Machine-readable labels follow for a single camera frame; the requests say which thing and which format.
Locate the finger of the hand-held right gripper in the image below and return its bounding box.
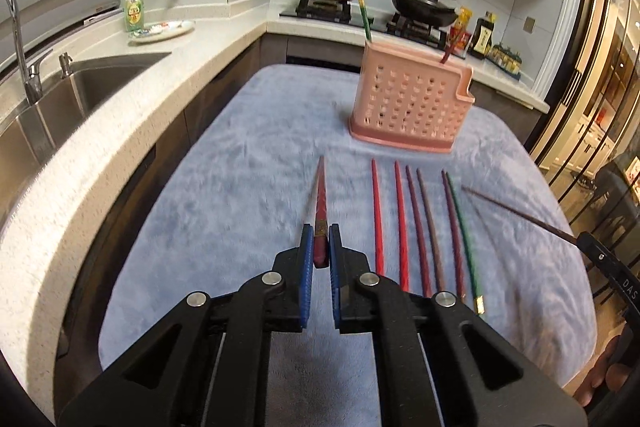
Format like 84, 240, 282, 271
577, 231, 640, 314

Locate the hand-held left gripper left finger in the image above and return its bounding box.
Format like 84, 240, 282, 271
59, 223, 321, 427

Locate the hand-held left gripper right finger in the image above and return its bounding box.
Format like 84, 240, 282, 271
327, 227, 588, 427

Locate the red chopstick with gold band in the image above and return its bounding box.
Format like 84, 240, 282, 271
312, 155, 331, 269

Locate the dark brown chopstick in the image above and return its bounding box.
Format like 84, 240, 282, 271
460, 186, 583, 244

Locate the green chopstick with gold end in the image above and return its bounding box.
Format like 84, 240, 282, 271
445, 172, 487, 317

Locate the pink perforated chopstick holder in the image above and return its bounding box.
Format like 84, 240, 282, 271
348, 41, 477, 154

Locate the person's right hand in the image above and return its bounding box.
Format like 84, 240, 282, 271
573, 337, 624, 408

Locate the dark chair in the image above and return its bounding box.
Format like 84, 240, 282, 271
594, 161, 640, 235

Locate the blue-grey fleece mat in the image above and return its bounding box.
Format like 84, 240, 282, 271
97, 63, 598, 427

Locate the black-framed glass sliding door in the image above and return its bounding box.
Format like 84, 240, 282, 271
530, 0, 640, 258

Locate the dark lower cabinet front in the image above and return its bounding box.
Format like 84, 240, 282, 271
286, 40, 369, 70

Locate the set of small spice jars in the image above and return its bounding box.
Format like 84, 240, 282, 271
487, 42, 524, 76

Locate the dark soy sauce bottle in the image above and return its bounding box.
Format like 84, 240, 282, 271
469, 12, 497, 60

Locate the black gas stove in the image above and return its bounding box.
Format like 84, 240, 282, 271
278, 0, 452, 48

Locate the red seasoning packet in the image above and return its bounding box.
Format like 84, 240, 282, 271
447, 27, 474, 56

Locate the patterned ceramic plate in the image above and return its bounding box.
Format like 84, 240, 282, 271
127, 20, 196, 44

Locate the black pan with lid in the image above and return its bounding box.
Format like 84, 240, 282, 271
390, 0, 461, 28

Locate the stainless steel sink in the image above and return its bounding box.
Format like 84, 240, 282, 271
0, 52, 173, 228

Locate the yellow seasoning packet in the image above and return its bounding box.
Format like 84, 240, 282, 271
452, 6, 474, 33

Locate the green dish soap bottle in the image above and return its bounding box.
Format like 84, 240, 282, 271
123, 0, 146, 33

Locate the chrome faucet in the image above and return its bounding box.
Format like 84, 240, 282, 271
0, 0, 54, 106

